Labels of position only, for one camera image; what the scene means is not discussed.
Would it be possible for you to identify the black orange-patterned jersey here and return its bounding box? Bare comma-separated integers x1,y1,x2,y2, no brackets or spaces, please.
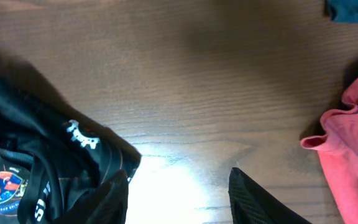
0,79,140,223

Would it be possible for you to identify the navy blue garment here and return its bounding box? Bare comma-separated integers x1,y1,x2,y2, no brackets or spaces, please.
326,0,358,23

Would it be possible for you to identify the red printed t-shirt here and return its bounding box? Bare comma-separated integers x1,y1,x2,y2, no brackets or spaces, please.
301,78,358,223

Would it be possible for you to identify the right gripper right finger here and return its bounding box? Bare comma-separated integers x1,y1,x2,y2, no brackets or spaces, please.
228,167,310,224

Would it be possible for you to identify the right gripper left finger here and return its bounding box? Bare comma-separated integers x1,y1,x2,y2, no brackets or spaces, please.
53,170,129,224

